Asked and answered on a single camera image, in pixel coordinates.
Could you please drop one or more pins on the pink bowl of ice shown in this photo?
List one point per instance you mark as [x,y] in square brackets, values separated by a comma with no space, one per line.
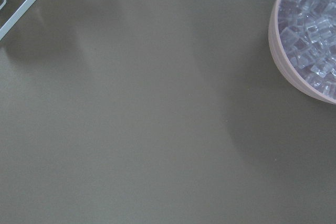
[302,43]

